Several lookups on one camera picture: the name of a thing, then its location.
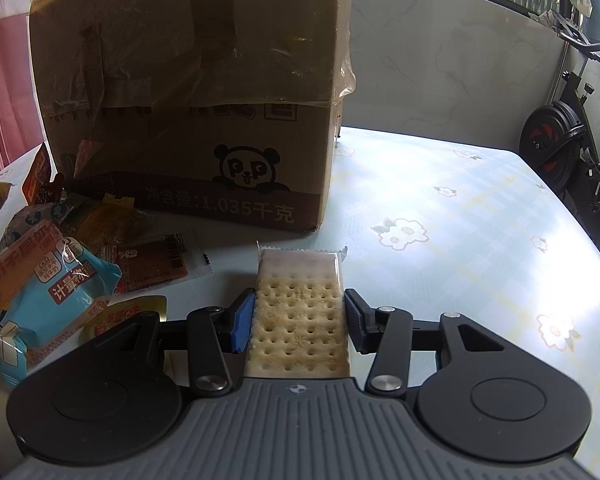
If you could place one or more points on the red snack packet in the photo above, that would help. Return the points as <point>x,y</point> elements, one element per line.
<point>36,186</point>

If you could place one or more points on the cracker pack clear wrapper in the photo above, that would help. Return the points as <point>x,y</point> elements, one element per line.
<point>299,326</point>

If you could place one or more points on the blue orange bread snack bag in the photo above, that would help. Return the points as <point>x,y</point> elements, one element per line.
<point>50,286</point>

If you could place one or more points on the black exercise bike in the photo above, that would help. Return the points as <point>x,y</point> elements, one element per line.
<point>557,142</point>

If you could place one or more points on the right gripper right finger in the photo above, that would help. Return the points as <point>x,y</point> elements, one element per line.
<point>385,332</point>

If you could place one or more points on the red spicy strip packet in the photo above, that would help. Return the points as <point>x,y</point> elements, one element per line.
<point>158,260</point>

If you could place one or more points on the grey patterned candy packet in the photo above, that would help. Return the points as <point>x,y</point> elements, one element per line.
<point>30,216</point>

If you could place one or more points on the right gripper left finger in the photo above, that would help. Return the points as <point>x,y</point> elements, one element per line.
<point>214,332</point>

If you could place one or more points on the dark orange snack packet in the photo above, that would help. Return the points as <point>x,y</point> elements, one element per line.
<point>111,221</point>

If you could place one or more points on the brown cardboard box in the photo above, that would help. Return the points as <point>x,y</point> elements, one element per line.
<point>225,109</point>

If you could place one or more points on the gold tofu snack packet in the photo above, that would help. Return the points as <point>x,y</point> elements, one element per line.
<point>117,313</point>

